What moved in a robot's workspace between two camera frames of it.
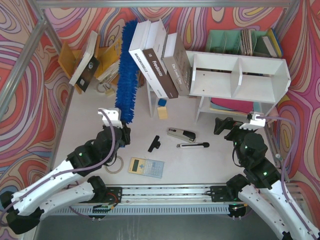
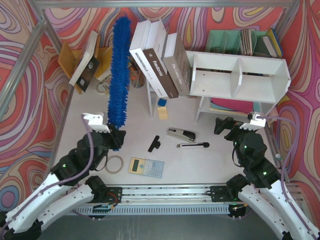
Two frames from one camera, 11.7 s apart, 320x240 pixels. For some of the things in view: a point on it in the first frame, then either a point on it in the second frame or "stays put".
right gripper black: [230, 129] stays put
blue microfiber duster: [127, 89] to [119, 76]
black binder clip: [155, 143] stays put
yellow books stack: [107, 61] stays put
